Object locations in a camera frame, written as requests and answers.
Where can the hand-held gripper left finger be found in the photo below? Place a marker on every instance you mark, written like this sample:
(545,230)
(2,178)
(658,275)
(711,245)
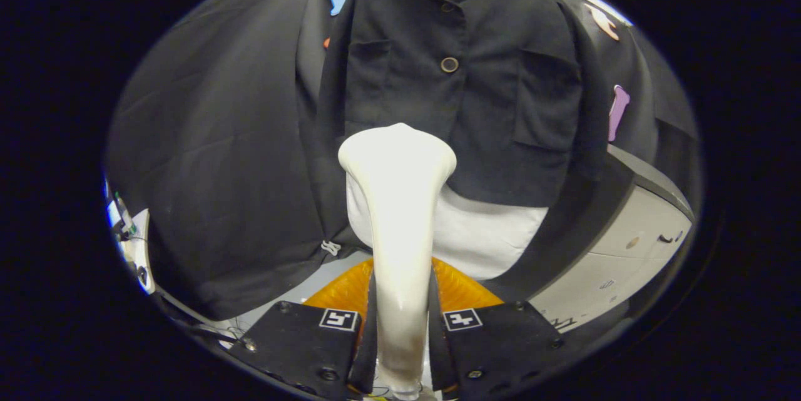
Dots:
(369,351)

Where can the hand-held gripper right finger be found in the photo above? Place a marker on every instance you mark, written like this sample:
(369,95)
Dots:
(438,351)

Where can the white shirt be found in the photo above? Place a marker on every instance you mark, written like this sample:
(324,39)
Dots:
(488,238)

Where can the white garment steamer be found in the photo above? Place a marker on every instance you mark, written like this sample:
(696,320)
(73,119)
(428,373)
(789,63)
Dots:
(397,201)

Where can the black suit jacket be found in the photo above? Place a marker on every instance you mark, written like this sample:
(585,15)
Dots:
(488,76)

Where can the small white clip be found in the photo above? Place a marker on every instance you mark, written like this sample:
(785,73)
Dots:
(330,248)

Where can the grey cabinet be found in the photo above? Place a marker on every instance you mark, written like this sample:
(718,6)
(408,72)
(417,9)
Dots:
(626,263)

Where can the black backdrop cloth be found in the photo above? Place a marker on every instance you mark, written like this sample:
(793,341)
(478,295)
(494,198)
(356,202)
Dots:
(219,138)

